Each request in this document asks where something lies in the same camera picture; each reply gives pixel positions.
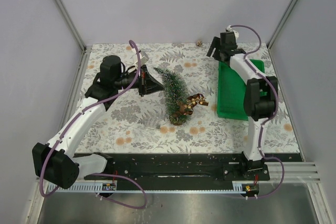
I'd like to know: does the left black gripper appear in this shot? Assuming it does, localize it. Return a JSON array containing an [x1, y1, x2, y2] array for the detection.
[[114, 65, 165, 97]]

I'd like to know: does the small green christmas tree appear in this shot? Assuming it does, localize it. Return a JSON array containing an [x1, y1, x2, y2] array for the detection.
[[154, 67, 188, 126]]

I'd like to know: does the green plastic tray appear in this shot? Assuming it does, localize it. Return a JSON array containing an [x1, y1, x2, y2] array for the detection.
[[217, 55, 265, 121]]

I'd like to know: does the brown ribbon pinecone ornament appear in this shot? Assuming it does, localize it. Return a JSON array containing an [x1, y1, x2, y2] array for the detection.
[[176, 93, 209, 115]]

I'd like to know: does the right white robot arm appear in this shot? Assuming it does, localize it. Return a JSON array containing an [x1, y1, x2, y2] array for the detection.
[[206, 26, 278, 180]]

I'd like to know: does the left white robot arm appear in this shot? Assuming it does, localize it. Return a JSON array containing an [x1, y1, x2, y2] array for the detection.
[[32, 53, 164, 189]]

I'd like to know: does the floral patterned table mat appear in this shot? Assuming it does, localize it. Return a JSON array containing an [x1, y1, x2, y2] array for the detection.
[[75, 43, 300, 154]]

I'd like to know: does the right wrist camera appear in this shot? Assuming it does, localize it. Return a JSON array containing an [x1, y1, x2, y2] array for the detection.
[[226, 25, 239, 40]]

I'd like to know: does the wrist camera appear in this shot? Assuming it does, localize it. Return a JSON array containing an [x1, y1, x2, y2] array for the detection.
[[134, 50, 149, 68], [226, 25, 239, 40]]

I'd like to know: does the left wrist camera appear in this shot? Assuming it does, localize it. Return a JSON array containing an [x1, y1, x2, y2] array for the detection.
[[134, 50, 149, 68]]

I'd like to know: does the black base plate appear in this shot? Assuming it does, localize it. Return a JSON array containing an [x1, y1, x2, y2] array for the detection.
[[103, 153, 270, 182]]

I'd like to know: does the right aluminium frame post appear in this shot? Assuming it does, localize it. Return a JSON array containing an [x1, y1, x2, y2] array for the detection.
[[266, 0, 299, 49]]

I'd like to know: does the aluminium frame post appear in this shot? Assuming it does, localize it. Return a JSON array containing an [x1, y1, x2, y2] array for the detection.
[[53, 0, 87, 51], [266, 0, 299, 49]]

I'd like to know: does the white slotted cable duct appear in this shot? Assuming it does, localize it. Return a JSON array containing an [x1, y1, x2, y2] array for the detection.
[[57, 180, 259, 195]]

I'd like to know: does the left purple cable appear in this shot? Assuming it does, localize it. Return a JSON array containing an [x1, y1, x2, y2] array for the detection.
[[39, 39, 148, 209]]

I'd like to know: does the left aluminium frame post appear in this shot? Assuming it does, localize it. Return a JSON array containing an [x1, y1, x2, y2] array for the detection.
[[53, 0, 87, 51]]

